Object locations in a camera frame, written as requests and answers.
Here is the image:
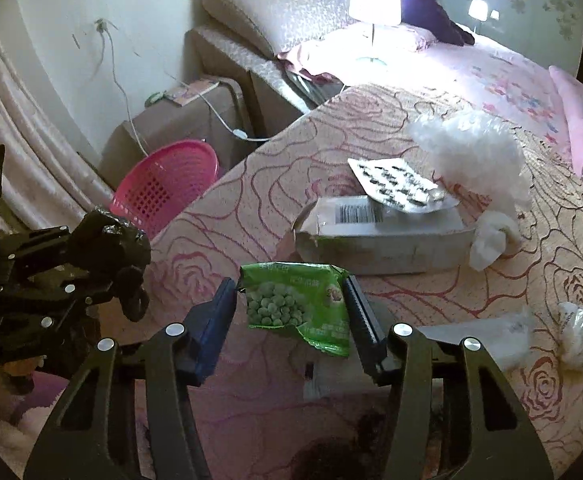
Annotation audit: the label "pink folded cloth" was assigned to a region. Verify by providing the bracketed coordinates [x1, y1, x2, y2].
[276, 27, 435, 83]

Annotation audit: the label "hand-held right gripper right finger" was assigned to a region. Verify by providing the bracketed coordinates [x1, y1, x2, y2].
[341, 276, 555, 480]

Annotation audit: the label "pink plastic basket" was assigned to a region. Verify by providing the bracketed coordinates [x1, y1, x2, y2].
[109, 139, 221, 241]

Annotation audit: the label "grey foil packet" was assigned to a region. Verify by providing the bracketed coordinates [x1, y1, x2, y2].
[304, 310, 535, 401]

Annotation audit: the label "grey sofa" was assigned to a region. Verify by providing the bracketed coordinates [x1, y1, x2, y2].
[186, 0, 367, 136]

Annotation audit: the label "thin wall wire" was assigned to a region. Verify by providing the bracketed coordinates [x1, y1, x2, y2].
[92, 17, 150, 158]

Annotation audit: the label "rose-patterned blanket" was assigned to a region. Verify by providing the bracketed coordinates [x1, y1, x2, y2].
[142, 82, 583, 466]

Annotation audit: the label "grey-white cardboard box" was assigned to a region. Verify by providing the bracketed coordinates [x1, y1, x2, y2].
[293, 195, 477, 277]

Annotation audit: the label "pink booklet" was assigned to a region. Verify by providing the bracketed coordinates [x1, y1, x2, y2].
[164, 77, 227, 108]

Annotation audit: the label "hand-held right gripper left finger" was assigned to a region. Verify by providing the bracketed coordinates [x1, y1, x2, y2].
[24, 277, 237, 480]

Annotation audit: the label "small glowing lamp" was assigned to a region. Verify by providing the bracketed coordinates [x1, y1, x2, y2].
[468, 0, 489, 36]

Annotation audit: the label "brown nightstand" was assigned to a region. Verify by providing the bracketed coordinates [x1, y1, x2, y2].
[99, 76, 252, 186]

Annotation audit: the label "white lamp cable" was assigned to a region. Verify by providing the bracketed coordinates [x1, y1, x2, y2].
[196, 80, 347, 142]

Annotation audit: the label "white crumpled plastic bag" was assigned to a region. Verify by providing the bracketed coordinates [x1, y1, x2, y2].
[409, 110, 532, 216]

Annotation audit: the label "green pea snack packet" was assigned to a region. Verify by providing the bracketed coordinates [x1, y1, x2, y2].
[236, 261, 352, 358]

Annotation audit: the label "dark clothes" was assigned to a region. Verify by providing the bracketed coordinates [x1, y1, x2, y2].
[401, 0, 477, 46]

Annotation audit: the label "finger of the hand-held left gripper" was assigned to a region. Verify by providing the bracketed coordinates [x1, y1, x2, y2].
[2, 226, 72, 267]
[0, 270, 122, 378]

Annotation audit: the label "pink floral bedsheet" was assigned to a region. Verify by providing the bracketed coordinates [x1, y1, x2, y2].
[276, 25, 579, 161]

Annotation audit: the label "pink pillow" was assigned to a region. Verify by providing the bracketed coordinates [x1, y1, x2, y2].
[549, 65, 583, 196]

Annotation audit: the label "silver pill blister pack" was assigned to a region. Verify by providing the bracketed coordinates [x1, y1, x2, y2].
[346, 157, 462, 213]

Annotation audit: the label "white crumpled tissue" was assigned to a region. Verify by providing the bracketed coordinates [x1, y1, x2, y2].
[469, 210, 522, 272]

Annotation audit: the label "pale pink curtain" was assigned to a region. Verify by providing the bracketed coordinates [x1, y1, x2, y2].
[0, 15, 117, 231]

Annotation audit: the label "black plastic bag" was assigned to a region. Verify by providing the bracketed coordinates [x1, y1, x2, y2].
[69, 207, 152, 323]

